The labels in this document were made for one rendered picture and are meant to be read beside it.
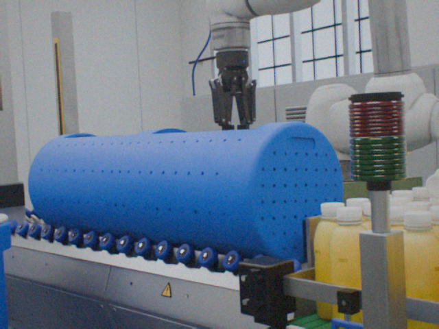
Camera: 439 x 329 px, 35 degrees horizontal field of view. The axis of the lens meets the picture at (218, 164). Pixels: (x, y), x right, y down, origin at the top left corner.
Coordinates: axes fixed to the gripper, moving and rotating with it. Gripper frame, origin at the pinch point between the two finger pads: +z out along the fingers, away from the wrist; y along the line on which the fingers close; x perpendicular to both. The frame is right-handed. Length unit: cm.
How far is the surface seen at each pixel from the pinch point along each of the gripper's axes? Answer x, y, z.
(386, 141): 69, 44, 0
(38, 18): -469, -207, -115
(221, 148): 12.6, 16.2, 1.1
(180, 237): -1.7, 16.4, 20.0
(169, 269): -5.5, 17.1, 27.3
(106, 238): -31.0, 16.3, 22.7
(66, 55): -117, -27, -34
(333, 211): 41.7, 18.8, 11.9
